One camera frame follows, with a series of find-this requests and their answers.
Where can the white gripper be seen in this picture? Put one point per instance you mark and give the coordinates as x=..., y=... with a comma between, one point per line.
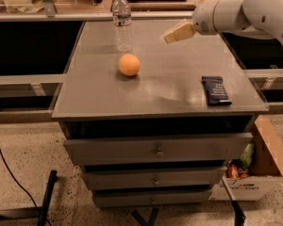
x=203, y=22

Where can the clear plastic water bottle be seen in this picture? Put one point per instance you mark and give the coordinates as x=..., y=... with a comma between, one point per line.
x=121, y=13

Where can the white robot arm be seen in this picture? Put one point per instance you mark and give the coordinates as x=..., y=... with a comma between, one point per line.
x=255, y=19

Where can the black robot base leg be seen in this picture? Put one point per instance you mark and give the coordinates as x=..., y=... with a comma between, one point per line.
x=239, y=215

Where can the dark blue snack packet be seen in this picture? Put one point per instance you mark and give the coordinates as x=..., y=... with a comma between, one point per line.
x=215, y=91

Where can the orange fruit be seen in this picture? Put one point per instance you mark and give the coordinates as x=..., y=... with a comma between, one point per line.
x=129, y=65

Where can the grey drawer cabinet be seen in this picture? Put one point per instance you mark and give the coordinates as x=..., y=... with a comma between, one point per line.
x=166, y=98

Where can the top grey drawer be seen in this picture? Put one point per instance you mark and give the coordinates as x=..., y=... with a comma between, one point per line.
x=134, y=150

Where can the grey drawer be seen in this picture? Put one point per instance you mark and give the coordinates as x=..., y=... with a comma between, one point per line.
x=148, y=198
x=134, y=150
x=151, y=178

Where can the green snack bag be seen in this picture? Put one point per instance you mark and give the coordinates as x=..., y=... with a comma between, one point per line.
x=246, y=156

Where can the red snack packet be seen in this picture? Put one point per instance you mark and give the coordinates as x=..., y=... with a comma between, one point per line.
x=232, y=172

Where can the cardboard box with snacks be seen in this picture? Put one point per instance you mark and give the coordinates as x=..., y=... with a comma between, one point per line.
x=266, y=169

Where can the bottom grey drawer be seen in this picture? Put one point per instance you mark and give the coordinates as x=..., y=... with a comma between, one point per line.
x=148, y=198

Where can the middle grey drawer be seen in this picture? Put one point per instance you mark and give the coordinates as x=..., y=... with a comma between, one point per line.
x=151, y=178

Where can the black metal stand leg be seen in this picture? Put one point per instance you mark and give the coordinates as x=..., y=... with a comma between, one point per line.
x=53, y=177

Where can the metal shelf rail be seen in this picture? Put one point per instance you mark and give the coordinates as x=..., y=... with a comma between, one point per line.
x=90, y=17

